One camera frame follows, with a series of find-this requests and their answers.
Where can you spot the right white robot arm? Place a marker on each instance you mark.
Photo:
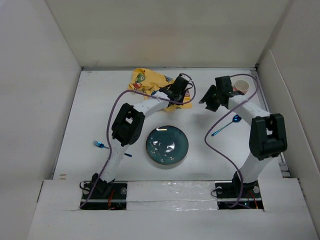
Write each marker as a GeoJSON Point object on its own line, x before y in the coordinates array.
{"type": "Point", "coordinates": [267, 137]}

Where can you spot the dark teal ceramic plate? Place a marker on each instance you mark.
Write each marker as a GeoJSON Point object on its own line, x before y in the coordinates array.
{"type": "Point", "coordinates": [167, 145]}

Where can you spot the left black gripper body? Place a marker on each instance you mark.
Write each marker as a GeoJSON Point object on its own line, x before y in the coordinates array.
{"type": "Point", "coordinates": [181, 95]}

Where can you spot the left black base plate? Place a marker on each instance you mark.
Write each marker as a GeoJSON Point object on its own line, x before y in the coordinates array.
{"type": "Point", "coordinates": [116, 200]}

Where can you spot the blue metal spoon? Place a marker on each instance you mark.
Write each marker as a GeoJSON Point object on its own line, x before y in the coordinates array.
{"type": "Point", "coordinates": [235, 119]}

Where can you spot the pink paper cup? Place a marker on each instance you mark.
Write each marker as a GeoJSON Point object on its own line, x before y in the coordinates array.
{"type": "Point", "coordinates": [241, 86]}

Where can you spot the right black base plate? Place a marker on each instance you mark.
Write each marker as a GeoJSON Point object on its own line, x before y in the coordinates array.
{"type": "Point", "coordinates": [227, 196]}

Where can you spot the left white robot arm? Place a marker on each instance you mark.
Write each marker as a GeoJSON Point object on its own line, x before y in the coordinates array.
{"type": "Point", "coordinates": [128, 124]}

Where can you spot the blue metal fork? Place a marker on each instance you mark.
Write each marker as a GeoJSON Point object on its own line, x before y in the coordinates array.
{"type": "Point", "coordinates": [101, 145]}

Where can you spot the yellow cartoon car placemat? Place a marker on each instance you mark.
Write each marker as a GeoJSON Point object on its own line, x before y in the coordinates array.
{"type": "Point", "coordinates": [149, 82]}

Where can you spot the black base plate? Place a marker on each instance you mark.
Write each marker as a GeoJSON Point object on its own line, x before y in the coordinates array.
{"type": "Point", "coordinates": [227, 196]}
{"type": "Point", "coordinates": [116, 200]}

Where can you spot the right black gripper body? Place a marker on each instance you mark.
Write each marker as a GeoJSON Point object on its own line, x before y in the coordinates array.
{"type": "Point", "coordinates": [219, 93]}

